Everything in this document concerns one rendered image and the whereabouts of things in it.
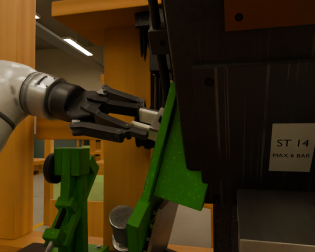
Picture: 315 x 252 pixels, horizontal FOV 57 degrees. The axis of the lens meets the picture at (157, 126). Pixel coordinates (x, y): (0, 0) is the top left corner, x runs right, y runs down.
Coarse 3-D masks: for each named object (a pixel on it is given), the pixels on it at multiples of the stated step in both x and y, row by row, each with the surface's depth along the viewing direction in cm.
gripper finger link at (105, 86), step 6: (102, 84) 60; (108, 90) 58; (114, 90) 58; (108, 96) 59; (114, 96) 58; (120, 96) 57; (126, 96) 57; (132, 96) 57; (132, 102) 58; (138, 102) 56
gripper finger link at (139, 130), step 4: (132, 128) 52; (136, 128) 52; (124, 132) 51; (128, 132) 52; (132, 132) 51; (136, 132) 51; (140, 132) 51; (144, 132) 51; (116, 136) 51; (124, 136) 52; (132, 136) 52; (136, 136) 52; (140, 136) 51; (144, 136) 51; (120, 140) 51
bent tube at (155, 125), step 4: (160, 108) 53; (160, 112) 52; (156, 116) 51; (160, 116) 52; (156, 120) 51; (160, 120) 52; (152, 124) 50; (156, 124) 50; (152, 128) 49; (156, 128) 49
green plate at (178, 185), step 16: (176, 112) 40; (160, 128) 39; (176, 128) 40; (160, 144) 39; (176, 144) 40; (160, 160) 40; (176, 160) 40; (160, 176) 40; (176, 176) 40; (192, 176) 39; (144, 192) 40; (160, 192) 40; (176, 192) 40; (192, 192) 39
